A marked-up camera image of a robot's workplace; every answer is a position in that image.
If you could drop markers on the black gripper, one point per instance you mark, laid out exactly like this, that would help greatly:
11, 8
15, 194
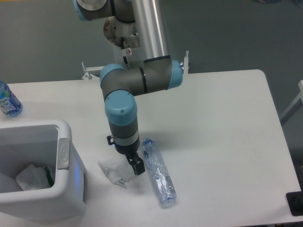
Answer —
128, 147

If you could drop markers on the clear plastic wrapper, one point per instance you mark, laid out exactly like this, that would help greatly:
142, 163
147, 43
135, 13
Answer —
118, 171

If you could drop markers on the clear crushed plastic bottle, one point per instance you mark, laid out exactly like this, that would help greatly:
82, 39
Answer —
158, 173

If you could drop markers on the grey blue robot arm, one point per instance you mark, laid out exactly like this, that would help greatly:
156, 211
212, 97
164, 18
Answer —
119, 85

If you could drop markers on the white trash can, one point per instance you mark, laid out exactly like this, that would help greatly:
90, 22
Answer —
47, 144

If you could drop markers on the white tissue in bin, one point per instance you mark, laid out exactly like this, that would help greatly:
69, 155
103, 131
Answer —
32, 178

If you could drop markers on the blue labelled water bottle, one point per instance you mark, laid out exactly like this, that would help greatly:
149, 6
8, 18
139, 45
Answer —
9, 103

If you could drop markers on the black object at table edge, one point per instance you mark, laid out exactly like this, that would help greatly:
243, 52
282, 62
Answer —
295, 203

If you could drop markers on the white pedestal base frame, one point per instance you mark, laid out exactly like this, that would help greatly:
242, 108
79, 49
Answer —
93, 72

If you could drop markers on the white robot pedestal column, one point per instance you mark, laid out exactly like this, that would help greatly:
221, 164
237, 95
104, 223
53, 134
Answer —
125, 42

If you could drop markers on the white frame at right edge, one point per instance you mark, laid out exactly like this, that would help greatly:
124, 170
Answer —
295, 104

